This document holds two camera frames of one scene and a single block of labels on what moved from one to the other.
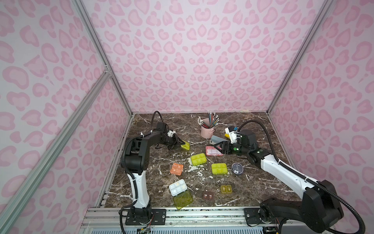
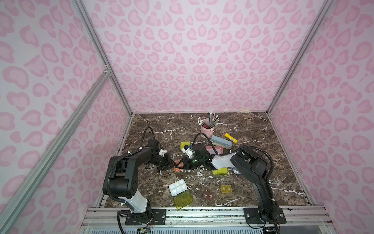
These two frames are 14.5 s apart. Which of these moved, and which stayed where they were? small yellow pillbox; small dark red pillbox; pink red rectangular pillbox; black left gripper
Moved: black left gripper
Stayed: small yellow pillbox; pink red rectangular pillbox; small dark red pillbox
